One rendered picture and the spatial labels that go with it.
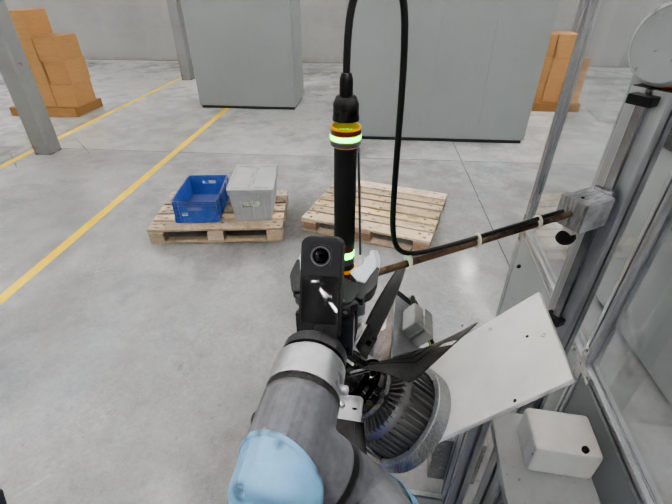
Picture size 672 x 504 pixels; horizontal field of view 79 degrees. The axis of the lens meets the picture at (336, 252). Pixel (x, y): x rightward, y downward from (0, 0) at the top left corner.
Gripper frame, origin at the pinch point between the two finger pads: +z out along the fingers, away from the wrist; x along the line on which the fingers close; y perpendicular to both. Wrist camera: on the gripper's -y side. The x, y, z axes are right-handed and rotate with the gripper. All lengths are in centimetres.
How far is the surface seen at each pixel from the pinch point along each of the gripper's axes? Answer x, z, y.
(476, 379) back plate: 29, 19, 45
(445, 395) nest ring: 22, 17, 50
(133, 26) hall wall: -796, 1148, 67
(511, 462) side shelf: 45, 21, 80
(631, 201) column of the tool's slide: 60, 47, 10
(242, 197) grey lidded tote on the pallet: -131, 256, 125
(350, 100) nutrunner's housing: -0.1, 5.6, -19.2
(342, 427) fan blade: -0.1, 2.4, 47.3
